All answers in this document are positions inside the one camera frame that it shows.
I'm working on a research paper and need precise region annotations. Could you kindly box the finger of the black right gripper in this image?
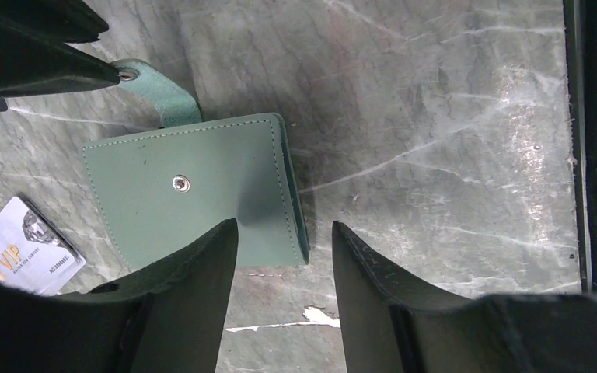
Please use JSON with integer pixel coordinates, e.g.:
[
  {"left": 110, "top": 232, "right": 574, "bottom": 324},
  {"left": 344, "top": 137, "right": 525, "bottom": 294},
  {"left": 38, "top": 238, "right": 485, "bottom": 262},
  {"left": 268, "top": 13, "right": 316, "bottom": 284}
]
[
  {"left": 0, "top": 16, "right": 120, "bottom": 98},
  {"left": 0, "top": 0, "right": 109, "bottom": 44}
]

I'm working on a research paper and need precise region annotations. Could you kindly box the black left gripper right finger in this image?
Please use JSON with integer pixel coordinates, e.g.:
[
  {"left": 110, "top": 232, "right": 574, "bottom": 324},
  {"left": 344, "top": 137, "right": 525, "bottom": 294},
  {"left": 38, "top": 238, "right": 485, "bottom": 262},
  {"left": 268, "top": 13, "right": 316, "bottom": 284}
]
[{"left": 332, "top": 221, "right": 597, "bottom": 372}]

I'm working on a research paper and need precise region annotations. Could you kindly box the green card holder wallet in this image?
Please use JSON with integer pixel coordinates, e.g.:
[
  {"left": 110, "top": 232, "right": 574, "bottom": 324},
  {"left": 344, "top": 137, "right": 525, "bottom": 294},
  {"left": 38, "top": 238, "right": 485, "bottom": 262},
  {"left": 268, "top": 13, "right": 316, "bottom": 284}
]
[{"left": 82, "top": 59, "right": 309, "bottom": 270}]

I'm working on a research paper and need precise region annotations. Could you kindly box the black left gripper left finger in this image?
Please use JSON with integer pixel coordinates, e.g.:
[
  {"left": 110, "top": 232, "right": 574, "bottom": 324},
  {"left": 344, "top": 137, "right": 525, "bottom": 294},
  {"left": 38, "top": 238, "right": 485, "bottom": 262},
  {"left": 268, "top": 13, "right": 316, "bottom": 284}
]
[{"left": 0, "top": 219, "right": 239, "bottom": 372}]

